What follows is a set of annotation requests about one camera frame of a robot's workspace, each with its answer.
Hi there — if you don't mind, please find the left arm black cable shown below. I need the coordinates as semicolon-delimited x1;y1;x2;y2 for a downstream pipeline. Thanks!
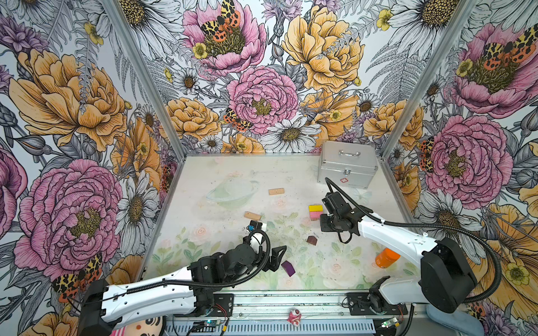
100;228;272;307

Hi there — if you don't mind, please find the natural wood block with hole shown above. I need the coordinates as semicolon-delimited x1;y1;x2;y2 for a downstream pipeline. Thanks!
244;211;261;221

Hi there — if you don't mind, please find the purple wood block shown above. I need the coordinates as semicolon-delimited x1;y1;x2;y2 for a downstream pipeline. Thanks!
281;260;296;277

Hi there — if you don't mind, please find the orange plastic bottle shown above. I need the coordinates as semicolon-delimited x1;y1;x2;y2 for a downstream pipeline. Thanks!
375;248;401;268

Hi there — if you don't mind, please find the small pink red toy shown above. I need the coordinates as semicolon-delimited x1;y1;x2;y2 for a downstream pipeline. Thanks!
287;309;302;326

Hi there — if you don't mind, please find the dark brown wood block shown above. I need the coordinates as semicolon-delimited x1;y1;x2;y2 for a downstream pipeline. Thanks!
306;235;318;246

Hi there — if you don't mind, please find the grey blue cushion pad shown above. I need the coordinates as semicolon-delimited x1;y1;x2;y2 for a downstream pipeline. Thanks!
426;305;485;336

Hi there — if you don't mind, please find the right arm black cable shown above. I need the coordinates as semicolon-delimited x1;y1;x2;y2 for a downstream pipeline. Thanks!
324;177;503;304

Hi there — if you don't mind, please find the plush doll toy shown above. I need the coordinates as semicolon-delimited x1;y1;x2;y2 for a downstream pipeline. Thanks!
111;316;166;336

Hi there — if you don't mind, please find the aluminium front rail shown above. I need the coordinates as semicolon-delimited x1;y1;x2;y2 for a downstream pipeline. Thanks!
113;289;463;336

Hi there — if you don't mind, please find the silver metal first-aid case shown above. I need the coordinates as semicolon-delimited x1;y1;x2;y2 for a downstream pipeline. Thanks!
317;141;378;189

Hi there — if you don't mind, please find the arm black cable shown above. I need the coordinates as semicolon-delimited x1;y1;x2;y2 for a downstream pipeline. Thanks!
100;228;272;307
324;177;503;304

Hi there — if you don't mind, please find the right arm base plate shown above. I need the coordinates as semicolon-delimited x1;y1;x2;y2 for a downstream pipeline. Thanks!
341;292;408;316

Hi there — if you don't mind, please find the pink wood block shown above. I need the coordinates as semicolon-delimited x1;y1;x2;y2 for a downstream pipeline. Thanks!
309;211;324;221

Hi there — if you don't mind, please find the yellow wood block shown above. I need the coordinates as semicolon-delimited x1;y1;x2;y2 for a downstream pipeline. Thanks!
308;204;324;212

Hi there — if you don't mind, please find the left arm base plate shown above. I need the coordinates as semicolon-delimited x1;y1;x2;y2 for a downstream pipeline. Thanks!
196;293;235;318

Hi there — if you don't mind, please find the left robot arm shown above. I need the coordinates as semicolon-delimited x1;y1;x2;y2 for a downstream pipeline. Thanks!
78;239;287;335

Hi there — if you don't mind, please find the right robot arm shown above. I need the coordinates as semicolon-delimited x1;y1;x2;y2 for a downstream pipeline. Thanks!
320;210;478;314

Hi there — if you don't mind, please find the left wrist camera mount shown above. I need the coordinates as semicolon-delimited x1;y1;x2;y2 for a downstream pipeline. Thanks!
247;221;266;234

